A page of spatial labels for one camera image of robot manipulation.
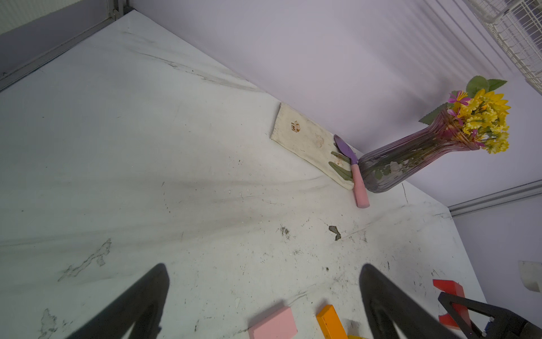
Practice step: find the pink wood block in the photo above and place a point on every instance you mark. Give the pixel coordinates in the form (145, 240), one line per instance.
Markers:
(279, 325)

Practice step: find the white wire wall basket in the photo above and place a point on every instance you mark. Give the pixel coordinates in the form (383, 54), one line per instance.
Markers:
(516, 26)

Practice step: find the purple pink toy knife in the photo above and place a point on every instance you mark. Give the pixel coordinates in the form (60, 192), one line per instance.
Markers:
(360, 192)

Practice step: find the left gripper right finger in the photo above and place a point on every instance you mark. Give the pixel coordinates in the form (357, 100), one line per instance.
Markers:
(388, 309)

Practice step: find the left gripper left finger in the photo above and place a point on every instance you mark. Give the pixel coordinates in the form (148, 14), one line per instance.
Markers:
(136, 312)

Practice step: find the purple glass vase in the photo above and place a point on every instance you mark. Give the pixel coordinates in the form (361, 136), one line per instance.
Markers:
(391, 164)

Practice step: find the dried leaf scrap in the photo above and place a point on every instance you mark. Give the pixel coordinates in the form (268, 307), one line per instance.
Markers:
(335, 231)

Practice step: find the red arch wood block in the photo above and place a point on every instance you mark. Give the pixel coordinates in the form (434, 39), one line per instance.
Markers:
(452, 288)

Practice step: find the orange wood block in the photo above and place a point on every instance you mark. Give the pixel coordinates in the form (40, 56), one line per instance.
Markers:
(330, 323)

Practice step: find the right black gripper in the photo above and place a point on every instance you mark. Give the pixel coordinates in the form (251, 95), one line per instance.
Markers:
(502, 322)

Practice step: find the yellow artificial flowers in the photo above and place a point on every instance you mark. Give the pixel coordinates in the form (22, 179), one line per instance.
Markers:
(477, 115)

